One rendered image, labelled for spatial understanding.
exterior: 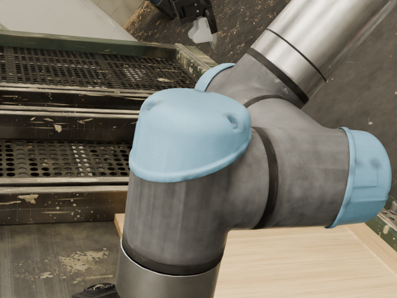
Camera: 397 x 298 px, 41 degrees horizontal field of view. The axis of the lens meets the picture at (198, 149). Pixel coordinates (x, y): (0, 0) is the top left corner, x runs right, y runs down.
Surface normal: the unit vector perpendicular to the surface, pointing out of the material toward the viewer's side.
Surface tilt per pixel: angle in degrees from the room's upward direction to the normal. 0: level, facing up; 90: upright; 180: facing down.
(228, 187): 87
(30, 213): 90
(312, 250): 56
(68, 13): 90
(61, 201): 90
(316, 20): 46
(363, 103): 0
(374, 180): 78
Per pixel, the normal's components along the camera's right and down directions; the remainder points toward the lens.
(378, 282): 0.16, -0.91
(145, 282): -0.36, 0.30
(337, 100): -0.68, -0.52
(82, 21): 0.30, 0.44
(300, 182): 0.36, 0.06
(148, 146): -0.71, 0.11
